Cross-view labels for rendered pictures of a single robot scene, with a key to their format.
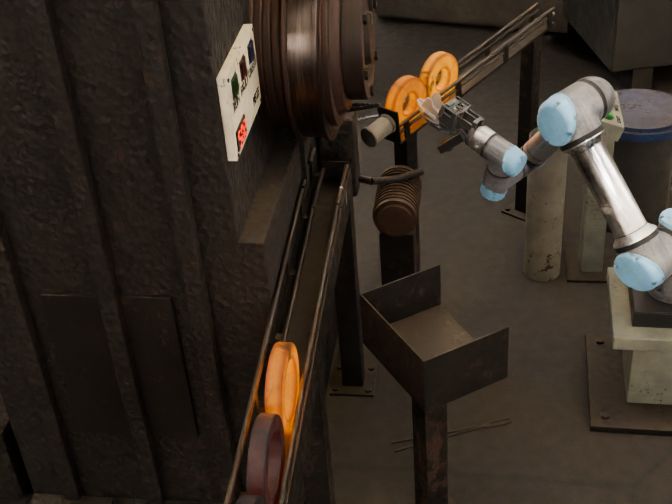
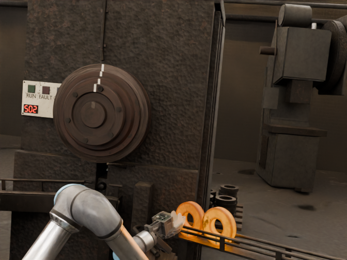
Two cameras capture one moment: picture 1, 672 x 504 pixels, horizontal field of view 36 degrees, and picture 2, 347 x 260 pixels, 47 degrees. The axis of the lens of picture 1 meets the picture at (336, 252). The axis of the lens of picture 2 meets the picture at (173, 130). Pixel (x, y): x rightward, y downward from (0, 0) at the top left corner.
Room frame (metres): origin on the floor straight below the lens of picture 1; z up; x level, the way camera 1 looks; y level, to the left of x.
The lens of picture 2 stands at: (2.55, -1.94, 1.25)
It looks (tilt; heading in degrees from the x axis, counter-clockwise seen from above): 6 degrees down; 89
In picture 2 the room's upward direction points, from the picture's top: 5 degrees clockwise
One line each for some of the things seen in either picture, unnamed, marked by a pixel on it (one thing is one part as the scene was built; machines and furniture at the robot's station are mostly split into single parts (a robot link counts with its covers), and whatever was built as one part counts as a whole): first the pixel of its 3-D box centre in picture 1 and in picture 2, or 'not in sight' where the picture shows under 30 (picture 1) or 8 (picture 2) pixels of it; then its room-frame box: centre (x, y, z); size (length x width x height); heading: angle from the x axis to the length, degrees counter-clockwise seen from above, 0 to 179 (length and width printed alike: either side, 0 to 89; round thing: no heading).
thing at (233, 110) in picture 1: (241, 90); (46, 99); (1.93, 0.17, 1.15); 0.26 x 0.02 x 0.18; 170
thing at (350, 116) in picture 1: (337, 153); (142, 207); (2.48, -0.03, 0.68); 0.11 x 0.08 x 0.24; 80
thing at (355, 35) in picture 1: (360, 37); (94, 114); (2.23, -0.10, 1.11); 0.28 x 0.06 x 0.28; 170
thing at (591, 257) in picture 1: (596, 186); not in sight; (2.79, -0.84, 0.31); 0.24 x 0.16 x 0.62; 170
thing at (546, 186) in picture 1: (545, 205); not in sight; (2.78, -0.68, 0.26); 0.12 x 0.12 x 0.52
